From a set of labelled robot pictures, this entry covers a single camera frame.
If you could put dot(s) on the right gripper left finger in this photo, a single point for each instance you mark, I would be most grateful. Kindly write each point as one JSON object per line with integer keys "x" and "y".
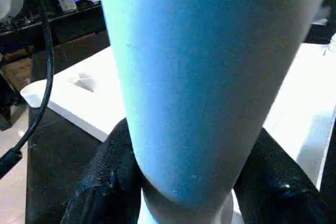
{"x": 107, "y": 182}

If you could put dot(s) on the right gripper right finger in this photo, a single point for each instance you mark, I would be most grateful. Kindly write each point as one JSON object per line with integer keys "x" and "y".
{"x": 278, "y": 182}

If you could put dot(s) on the white plastic table top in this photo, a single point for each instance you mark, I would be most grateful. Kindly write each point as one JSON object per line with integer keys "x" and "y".
{"x": 299, "y": 114}

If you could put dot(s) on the white plastic table leg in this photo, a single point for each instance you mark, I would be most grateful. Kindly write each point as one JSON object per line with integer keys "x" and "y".
{"x": 210, "y": 66}

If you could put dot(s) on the dark cluttered shelf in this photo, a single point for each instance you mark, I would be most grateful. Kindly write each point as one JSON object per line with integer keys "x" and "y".
{"x": 63, "y": 19}

